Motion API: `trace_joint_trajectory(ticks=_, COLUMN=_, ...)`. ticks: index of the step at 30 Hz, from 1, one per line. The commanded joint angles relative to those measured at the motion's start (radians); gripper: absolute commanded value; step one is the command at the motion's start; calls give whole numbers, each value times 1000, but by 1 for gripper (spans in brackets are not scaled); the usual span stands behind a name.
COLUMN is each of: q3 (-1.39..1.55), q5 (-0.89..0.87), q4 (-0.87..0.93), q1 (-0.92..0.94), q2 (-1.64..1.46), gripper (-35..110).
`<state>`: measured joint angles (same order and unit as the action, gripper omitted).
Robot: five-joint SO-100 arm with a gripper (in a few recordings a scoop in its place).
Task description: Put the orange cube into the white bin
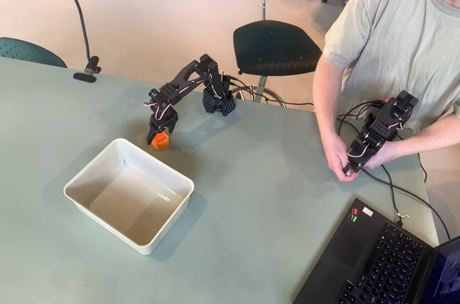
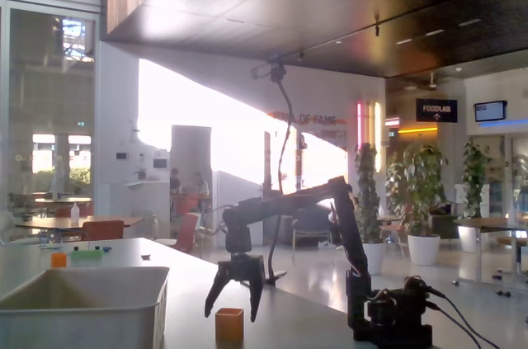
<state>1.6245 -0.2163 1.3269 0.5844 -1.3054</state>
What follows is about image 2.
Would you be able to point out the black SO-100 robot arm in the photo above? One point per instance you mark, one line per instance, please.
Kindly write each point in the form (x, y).
(346, 221)

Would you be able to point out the green flat block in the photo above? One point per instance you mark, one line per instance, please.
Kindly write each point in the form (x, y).
(86, 254)

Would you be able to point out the white plastic bin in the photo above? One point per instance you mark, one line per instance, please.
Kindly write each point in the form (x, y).
(82, 324)

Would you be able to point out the small orange cube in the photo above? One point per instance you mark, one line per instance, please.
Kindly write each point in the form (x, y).
(58, 260)

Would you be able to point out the black gooseneck clamp holder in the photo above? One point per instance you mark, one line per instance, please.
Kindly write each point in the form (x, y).
(275, 277)

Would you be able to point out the red chair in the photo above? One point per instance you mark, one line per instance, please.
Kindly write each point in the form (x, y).
(185, 233)

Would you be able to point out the dark lounge armchair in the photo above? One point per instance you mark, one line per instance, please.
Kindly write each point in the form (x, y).
(309, 221)

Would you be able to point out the potted plant white pot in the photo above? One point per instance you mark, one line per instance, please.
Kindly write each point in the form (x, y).
(422, 248)
(468, 237)
(371, 258)

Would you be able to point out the orange chair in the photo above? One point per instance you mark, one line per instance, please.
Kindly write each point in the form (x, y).
(103, 230)

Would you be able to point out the wooden cafe table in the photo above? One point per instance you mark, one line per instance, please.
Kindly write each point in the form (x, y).
(78, 223)
(491, 223)

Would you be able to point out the white plastic bottle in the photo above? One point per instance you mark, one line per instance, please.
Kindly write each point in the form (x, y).
(75, 215)

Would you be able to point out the pink neon tube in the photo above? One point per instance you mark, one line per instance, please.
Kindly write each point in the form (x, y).
(359, 126)

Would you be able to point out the white neon tube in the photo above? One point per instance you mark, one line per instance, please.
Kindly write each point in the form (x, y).
(377, 136)

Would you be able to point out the phone on holder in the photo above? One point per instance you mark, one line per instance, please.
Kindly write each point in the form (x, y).
(268, 70)

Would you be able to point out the black foodlab sign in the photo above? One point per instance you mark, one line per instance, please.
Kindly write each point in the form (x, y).
(436, 110)

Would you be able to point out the wall monitor screen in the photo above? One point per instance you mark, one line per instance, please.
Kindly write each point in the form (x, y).
(490, 111)

